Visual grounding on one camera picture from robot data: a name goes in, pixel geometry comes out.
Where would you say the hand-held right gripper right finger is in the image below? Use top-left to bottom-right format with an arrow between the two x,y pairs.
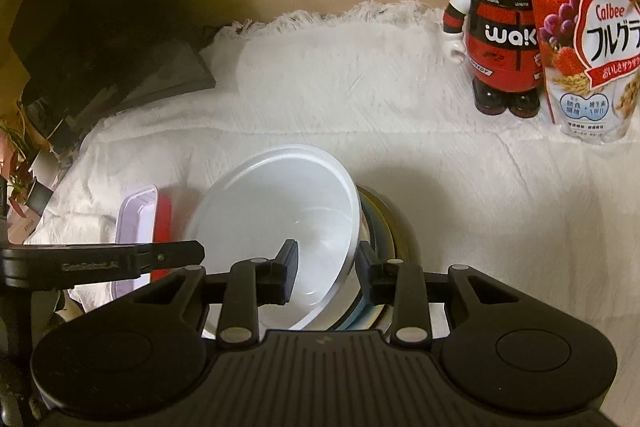
354,239 -> 522,346

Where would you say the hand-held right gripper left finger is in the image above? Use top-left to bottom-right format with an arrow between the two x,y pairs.
132,238 -> 300,345

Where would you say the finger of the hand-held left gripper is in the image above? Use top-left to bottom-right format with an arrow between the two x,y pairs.
136,239 -> 207,270

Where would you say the large white bowl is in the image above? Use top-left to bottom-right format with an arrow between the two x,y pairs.
187,146 -> 362,329

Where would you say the dark-rimmed white bowl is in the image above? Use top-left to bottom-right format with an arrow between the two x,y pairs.
350,185 -> 424,344

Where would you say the pale blue yellow-rimmed plate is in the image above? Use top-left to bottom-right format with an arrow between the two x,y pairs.
334,294 -> 397,334

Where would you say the red tray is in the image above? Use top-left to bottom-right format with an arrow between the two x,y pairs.
149,189 -> 177,284

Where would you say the potted plant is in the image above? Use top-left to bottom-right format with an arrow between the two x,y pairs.
0,101 -> 57,220

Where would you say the white fringed cloth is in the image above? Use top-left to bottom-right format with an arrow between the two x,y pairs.
22,0 -> 640,427

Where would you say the black monitor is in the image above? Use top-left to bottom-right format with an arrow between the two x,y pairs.
7,0 -> 217,145

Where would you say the red and white bear figurine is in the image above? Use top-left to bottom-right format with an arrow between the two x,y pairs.
444,0 -> 544,116

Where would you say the red cereal bag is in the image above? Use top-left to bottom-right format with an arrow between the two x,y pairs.
524,0 -> 640,146

